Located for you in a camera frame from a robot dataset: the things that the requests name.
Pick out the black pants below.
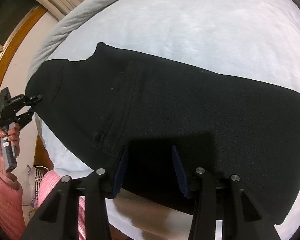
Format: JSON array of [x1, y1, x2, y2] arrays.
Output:
[[25, 43, 300, 224]]

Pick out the wooden door frame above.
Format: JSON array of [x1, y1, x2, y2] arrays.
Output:
[[0, 5, 47, 87]]

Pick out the light blue bed sheet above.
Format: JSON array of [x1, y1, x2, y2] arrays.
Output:
[[33, 0, 300, 240]]

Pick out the pink sleeve forearm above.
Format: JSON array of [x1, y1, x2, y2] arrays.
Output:
[[0, 172, 26, 239]]

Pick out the grey quilted duvet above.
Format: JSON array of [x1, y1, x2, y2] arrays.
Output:
[[27, 0, 119, 80]]

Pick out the person's left hand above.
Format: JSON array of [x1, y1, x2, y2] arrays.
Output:
[[0, 123, 20, 180]]

